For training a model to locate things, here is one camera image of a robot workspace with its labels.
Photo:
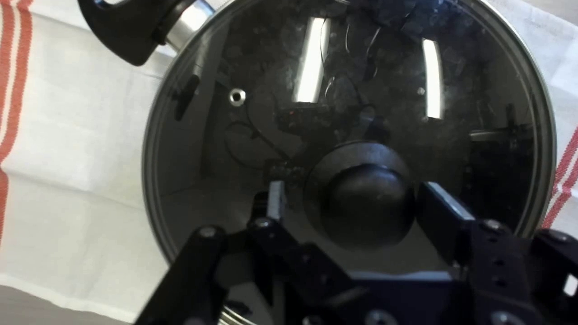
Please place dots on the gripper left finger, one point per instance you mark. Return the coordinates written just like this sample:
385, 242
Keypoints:
271, 246

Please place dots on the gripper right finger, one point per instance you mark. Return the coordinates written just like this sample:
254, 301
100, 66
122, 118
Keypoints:
492, 266

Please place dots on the glass pot lid black knob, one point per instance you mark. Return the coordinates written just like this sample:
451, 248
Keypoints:
343, 135

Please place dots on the white towel with red stripes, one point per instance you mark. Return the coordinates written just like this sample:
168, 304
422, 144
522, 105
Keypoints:
76, 180

